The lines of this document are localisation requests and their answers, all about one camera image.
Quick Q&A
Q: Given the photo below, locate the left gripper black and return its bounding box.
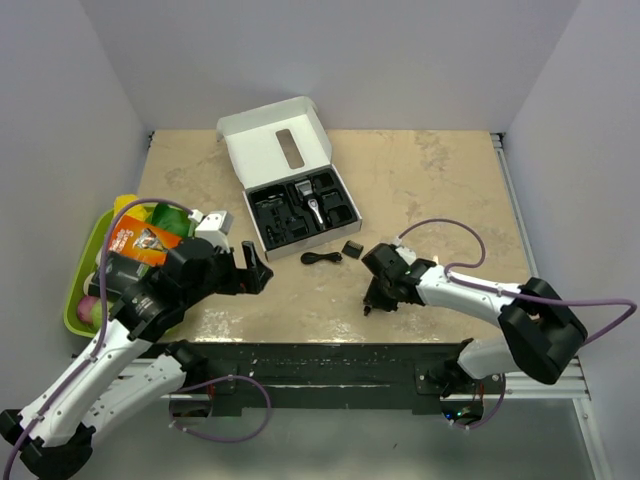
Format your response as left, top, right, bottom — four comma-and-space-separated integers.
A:
184, 239, 273, 307

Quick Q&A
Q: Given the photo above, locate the black product box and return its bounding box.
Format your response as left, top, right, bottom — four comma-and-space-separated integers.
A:
83, 251, 150, 302

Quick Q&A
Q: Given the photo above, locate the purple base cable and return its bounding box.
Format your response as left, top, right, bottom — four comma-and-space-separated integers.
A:
168, 374, 272, 442
449, 383, 508, 431

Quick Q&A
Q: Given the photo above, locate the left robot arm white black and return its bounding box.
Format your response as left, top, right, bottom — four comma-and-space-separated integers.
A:
1, 238, 273, 479

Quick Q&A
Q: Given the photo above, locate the pink ball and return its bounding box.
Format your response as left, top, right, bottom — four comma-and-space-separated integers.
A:
76, 295, 99, 325

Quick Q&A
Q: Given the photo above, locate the green plush toy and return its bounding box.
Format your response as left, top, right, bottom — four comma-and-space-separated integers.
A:
147, 203, 192, 238

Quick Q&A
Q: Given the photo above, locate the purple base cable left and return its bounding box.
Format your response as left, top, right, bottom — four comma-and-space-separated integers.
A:
168, 374, 272, 442

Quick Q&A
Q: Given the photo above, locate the light green ball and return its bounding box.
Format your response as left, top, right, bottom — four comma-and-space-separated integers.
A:
89, 300, 103, 331

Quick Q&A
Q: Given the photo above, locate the black silver hair clipper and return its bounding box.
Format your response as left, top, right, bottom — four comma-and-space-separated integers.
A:
295, 180, 327, 231

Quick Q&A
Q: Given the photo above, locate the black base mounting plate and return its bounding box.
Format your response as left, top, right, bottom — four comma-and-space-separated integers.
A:
171, 343, 456, 417

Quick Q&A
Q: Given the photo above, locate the aluminium frame rail right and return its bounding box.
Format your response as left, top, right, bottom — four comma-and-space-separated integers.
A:
490, 133, 613, 479

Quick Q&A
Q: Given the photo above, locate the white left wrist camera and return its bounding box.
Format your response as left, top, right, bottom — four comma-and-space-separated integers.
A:
188, 209, 234, 252

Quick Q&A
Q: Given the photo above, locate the white cardboard box lid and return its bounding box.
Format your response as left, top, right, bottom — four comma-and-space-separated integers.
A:
216, 96, 339, 236

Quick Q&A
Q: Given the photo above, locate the black coiled charging cable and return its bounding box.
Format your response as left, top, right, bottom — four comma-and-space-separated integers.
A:
299, 251, 345, 266

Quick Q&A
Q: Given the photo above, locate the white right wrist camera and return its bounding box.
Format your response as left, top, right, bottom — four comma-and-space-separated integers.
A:
394, 244, 417, 265

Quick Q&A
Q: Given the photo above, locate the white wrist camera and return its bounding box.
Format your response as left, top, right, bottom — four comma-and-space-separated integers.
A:
188, 209, 234, 252
394, 244, 417, 265

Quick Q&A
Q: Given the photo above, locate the yellow plush toy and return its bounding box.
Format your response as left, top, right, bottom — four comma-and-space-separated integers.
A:
113, 194, 149, 222

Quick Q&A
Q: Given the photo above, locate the black plastic insert tray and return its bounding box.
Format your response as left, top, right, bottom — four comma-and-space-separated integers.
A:
245, 167, 362, 259

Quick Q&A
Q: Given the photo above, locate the green plastic tray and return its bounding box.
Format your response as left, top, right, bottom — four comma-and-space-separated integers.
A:
63, 205, 197, 340

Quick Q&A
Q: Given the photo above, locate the orange razor package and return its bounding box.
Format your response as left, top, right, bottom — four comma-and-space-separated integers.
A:
108, 216, 182, 266

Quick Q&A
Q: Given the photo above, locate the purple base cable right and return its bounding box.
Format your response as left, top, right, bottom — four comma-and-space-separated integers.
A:
449, 383, 508, 431

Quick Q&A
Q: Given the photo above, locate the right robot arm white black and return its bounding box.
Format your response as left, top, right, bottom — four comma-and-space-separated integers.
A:
362, 243, 588, 393

